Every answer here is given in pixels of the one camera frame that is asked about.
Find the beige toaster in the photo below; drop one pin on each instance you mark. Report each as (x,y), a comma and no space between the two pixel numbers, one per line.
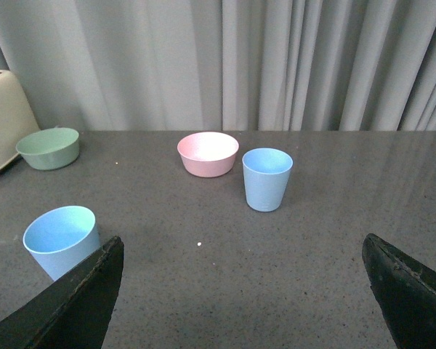
(16,117)

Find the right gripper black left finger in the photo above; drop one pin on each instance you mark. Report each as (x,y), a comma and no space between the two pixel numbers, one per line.
(75,310)

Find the green bowl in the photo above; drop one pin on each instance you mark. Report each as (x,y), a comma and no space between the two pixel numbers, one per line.
(50,149)

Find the blue cup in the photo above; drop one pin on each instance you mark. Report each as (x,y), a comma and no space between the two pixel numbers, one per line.
(60,239)
(266,172)

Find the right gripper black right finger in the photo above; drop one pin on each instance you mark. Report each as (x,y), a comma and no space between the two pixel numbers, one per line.
(405,290)

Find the pink bowl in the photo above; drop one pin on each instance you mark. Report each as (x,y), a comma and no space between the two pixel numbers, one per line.
(208,154)

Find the grey curtain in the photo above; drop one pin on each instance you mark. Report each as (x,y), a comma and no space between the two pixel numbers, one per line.
(224,65)

